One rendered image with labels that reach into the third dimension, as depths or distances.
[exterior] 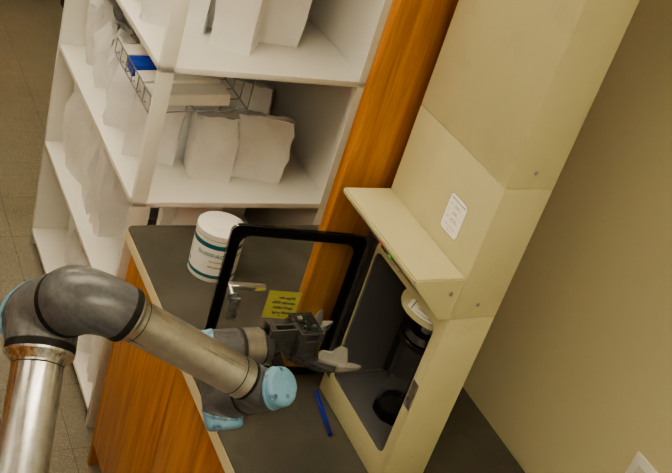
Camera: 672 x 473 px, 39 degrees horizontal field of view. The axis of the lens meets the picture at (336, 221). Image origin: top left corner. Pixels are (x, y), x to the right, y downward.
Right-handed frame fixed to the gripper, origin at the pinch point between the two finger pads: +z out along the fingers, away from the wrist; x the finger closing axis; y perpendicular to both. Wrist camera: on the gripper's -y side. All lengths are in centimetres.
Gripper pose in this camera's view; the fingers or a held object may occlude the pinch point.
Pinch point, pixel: (345, 346)
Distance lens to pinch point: 203.1
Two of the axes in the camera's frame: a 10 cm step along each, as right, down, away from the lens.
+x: -4.1, -5.6, 7.2
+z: 8.7, 0.0, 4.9
